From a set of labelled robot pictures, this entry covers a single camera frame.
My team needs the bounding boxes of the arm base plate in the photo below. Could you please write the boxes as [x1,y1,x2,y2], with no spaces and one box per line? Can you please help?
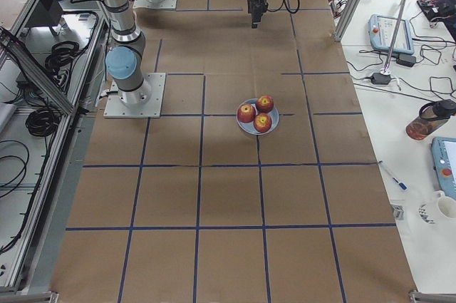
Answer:
[103,73,166,118]
[133,0,177,10]

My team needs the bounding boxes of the black power adapter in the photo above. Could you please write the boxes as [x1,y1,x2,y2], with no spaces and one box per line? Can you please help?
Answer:
[370,72,391,86]

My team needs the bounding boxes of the light blue plate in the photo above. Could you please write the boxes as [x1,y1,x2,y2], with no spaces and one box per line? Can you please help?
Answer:
[236,98,279,135]

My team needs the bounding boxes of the blue white pen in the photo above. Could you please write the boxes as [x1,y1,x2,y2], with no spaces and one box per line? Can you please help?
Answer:
[378,160,408,191]

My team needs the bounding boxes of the brown water bottle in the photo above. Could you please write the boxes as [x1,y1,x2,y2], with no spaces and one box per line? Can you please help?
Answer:
[405,99,455,140]

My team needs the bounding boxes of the blue teach pendant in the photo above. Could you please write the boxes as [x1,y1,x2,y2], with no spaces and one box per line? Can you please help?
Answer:
[368,14,415,55]
[431,137,455,199]

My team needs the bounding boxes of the red apple on plate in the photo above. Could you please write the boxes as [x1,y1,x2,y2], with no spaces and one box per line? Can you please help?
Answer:
[253,113,272,134]
[255,95,274,113]
[237,103,257,123]

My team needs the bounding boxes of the white mug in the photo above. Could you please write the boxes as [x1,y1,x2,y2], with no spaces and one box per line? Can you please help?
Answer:
[418,190,455,225]

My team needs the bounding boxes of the silver rod green tip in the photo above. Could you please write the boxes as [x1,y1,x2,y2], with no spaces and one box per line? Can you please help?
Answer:
[380,0,406,78]

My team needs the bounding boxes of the coiled black cables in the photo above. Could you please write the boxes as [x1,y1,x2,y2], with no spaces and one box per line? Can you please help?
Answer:
[25,104,62,138]

